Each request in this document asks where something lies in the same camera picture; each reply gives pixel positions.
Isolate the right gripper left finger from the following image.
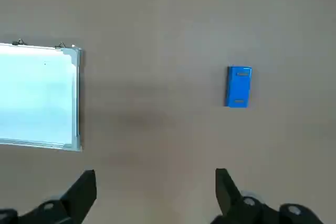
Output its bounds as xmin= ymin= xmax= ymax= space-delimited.
xmin=0 ymin=169 xmax=98 ymax=224

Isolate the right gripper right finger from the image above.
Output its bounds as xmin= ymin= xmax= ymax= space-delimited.
xmin=209 ymin=167 xmax=327 ymax=224

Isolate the blue whiteboard eraser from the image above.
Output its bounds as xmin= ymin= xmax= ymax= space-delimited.
xmin=224 ymin=66 xmax=253 ymax=109

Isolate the silver-framed whiteboard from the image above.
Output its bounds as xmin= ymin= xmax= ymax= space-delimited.
xmin=0 ymin=38 xmax=83 ymax=153

